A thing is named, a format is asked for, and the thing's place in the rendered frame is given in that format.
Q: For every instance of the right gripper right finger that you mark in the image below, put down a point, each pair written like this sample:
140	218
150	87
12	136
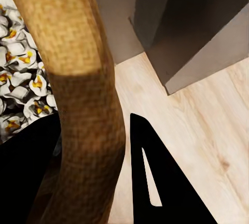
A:
181	203

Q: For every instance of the popcorn bag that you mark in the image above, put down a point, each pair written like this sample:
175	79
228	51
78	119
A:
79	183

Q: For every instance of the fridge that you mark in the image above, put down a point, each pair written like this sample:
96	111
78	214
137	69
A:
197	38

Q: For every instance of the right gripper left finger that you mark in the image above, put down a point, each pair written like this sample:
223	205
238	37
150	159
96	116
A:
24	158

